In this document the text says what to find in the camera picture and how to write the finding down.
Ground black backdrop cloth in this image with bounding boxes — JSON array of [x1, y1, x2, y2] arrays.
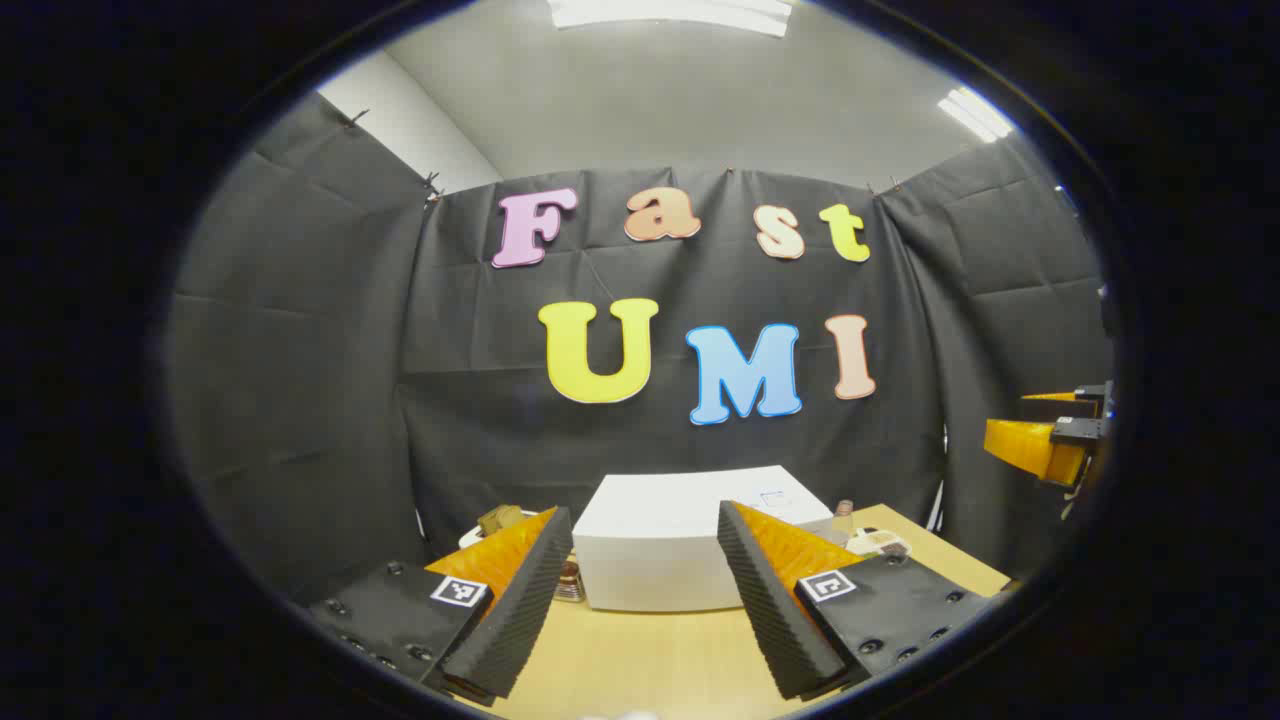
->
[[165, 90, 1116, 606]]

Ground white toaster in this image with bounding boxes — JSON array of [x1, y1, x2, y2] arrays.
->
[[458, 508, 541, 550]]

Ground small ceiling light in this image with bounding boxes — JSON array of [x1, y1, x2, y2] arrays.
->
[[937, 86, 1017, 144]]

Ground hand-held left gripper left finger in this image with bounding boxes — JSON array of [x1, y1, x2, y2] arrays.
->
[[305, 505, 576, 708]]

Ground white divided grain dish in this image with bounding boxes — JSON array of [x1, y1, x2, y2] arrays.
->
[[848, 527, 913, 560]]

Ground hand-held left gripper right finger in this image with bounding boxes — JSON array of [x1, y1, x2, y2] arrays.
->
[[715, 498, 993, 703]]

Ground white microwave oven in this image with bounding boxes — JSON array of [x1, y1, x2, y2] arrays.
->
[[572, 465, 836, 613]]

